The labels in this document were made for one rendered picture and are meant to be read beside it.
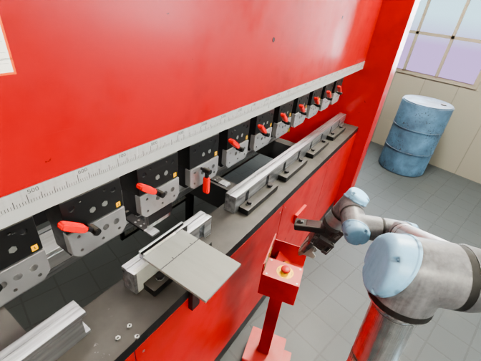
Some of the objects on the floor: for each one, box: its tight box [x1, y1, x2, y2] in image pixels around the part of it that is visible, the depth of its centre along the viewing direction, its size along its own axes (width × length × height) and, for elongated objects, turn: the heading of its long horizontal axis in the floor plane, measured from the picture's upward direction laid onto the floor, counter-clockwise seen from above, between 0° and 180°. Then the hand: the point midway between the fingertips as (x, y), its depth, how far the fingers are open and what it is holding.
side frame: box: [279, 0, 420, 206], centre depth 270 cm, size 25×85×230 cm, turn 47°
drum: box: [379, 95, 455, 177], centre depth 381 cm, size 58×58×90 cm
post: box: [185, 193, 194, 221], centre depth 208 cm, size 5×5×200 cm
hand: (298, 251), depth 118 cm, fingers closed
